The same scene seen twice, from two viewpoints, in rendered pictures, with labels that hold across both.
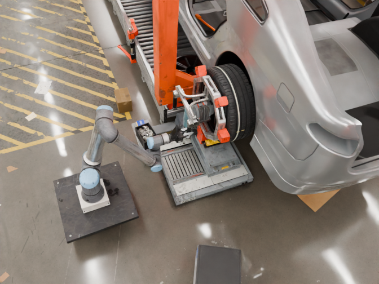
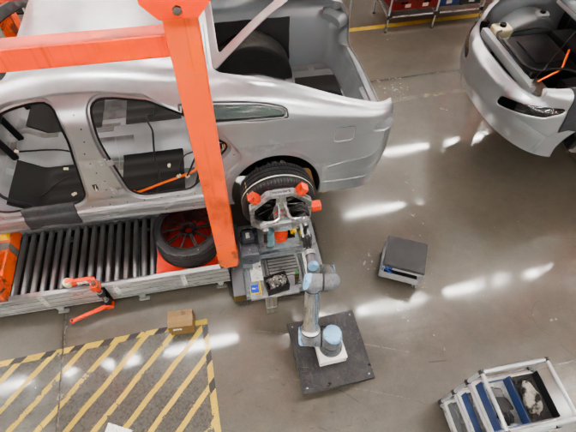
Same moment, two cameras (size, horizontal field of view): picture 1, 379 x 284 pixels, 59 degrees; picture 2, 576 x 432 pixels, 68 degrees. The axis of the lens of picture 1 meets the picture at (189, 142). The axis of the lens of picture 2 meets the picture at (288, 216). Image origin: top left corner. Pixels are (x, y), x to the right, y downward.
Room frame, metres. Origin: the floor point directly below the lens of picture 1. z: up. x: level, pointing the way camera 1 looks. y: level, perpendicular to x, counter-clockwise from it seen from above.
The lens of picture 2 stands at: (1.35, 2.00, 3.86)
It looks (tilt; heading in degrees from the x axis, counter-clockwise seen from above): 54 degrees down; 285
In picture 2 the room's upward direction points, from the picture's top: 1 degrees clockwise
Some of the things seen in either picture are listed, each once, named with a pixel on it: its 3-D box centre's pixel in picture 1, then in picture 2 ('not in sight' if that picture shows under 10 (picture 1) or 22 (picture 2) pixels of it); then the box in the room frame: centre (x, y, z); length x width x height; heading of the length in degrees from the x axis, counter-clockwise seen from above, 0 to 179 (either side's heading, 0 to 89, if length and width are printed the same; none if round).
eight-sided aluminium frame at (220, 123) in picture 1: (207, 108); (280, 211); (1.97, -0.12, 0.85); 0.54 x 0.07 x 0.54; 26
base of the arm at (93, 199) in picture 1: (92, 190); (331, 344); (1.28, 0.76, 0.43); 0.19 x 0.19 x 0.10
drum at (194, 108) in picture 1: (199, 110); (282, 218); (1.93, -0.06, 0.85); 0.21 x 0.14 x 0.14; 116
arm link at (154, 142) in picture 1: (155, 141); (312, 261); (1.58, 0.27, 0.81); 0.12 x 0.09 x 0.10; 116
